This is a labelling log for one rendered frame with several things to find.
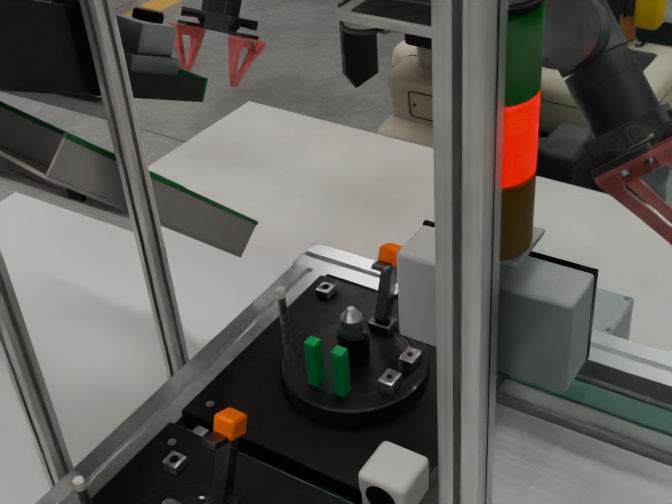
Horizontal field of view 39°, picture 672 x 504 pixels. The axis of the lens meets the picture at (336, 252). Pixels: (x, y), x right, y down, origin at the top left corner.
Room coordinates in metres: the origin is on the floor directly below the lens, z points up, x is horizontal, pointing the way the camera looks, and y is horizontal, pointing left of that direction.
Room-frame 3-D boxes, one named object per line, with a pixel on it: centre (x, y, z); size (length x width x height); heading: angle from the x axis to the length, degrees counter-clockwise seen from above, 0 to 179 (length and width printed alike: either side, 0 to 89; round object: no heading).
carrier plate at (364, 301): (0.68, -0.01, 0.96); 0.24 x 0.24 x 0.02; 55
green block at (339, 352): (0.64, 0.01, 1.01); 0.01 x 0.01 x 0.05; 55
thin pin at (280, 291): (0.69, 0.05, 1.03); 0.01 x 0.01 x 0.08
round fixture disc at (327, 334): (0.68, -0.01, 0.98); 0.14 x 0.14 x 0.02
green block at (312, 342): (0.66, 0.03, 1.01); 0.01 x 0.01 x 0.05; 55
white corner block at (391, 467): (0.55, -0.03, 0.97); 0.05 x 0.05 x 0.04; 55
